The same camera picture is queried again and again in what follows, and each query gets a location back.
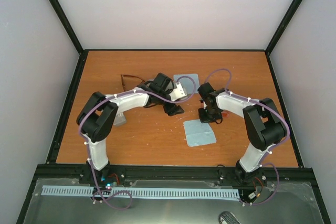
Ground blue cleaning cloth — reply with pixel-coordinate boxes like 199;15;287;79
173;73;200;95
183;119;217;147

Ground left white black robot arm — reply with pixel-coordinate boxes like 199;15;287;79
76;73;187;184

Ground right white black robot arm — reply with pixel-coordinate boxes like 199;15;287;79
197;82;290;185

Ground red sunglasses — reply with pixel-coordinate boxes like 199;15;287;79
200;100;229;117

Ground brown sunglasses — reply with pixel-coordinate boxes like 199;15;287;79
120;74;145;91

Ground grey glasses case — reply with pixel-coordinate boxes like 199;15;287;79
113;113;127;127

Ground black oval remote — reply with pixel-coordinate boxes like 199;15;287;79
218;211;240;224

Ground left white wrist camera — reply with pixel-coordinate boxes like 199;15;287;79
169;82;187;101

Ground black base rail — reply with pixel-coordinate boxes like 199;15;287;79
33;164;317;187

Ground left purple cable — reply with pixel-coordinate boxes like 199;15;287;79
78;76;196;209

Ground blue slotted cable duct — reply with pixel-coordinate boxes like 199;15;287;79
40;185;240;201

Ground right black frame post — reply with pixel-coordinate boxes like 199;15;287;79
265;0;303;57

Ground black frame post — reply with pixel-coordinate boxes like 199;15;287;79
49;0;84;55
265;0;303;57

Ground left black frame post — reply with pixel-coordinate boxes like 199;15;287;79
49;0;84;55

